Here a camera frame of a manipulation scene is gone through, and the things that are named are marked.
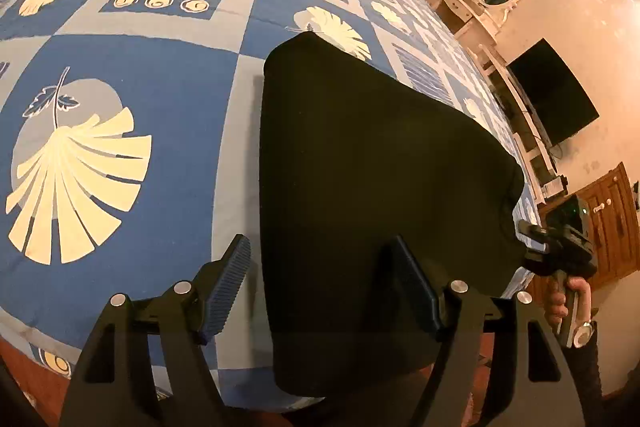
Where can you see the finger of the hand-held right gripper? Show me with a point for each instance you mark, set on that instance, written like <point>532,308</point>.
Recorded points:
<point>532,231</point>
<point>537,264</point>

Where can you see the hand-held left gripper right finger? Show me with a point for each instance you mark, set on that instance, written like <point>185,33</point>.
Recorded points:
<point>417,289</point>

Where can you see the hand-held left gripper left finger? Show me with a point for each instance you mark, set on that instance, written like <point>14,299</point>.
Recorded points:
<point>227,287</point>

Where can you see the black pants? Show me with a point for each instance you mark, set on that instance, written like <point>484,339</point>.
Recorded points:
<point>375,182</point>

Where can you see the person's right forearm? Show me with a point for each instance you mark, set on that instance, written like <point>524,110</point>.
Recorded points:
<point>590,372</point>

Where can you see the person's right hand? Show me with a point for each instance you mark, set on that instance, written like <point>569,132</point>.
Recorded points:
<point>555,304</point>

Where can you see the brown wooden door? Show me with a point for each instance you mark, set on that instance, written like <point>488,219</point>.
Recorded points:
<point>610,227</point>

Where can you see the silver wristwatch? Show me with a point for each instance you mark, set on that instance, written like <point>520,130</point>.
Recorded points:
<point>583,334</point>

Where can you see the white low tv bench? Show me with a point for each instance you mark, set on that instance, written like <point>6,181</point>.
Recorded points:
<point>530,147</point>

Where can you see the black television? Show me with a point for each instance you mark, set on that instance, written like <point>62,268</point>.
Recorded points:
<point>552,92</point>

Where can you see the blue patterned bedsheet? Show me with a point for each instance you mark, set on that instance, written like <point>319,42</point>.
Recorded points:
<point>175,107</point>

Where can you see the white dressing table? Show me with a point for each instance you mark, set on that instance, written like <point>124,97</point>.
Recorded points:
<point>465,14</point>

